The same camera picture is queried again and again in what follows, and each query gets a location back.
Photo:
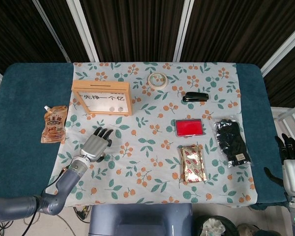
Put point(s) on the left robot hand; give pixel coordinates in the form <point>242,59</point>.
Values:
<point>93,147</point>

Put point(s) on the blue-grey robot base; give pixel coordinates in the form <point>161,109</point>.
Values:
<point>140,221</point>

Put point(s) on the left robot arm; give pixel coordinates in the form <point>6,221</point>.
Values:
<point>68,177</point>

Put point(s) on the silver coin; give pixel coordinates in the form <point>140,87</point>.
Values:
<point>111,108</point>
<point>119,108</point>

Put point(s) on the brown sauce spout pouch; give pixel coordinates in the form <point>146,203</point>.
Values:
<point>54,125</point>

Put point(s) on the floral print tablecloth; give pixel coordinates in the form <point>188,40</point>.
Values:
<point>137,167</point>

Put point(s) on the power strip with plugs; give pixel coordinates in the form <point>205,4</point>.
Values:
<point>82,214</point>

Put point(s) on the teal table cover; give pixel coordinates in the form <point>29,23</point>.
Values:
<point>22,147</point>

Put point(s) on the black gloves in plastic bag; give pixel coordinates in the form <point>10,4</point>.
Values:
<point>232,142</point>

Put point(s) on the beige masking tape roll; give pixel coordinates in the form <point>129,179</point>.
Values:
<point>150,83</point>

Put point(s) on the black trash bin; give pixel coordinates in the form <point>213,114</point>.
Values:
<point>215,226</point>

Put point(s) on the red ink pad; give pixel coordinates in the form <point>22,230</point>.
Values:
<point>189,127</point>

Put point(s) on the gold foil snack pack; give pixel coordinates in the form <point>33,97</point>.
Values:
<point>193,163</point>

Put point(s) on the black stapler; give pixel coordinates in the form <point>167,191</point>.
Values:
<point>195,97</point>

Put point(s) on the wooden frame coin box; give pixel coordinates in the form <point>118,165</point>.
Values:
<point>100,86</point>

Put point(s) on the white metal frame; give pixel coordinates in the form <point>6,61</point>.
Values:
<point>282,48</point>
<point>285,115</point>

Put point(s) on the wide white partition post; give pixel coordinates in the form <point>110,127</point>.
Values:
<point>84,32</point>
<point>183,32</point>

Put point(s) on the thin grey partition post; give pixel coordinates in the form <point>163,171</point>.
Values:
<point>52,32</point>

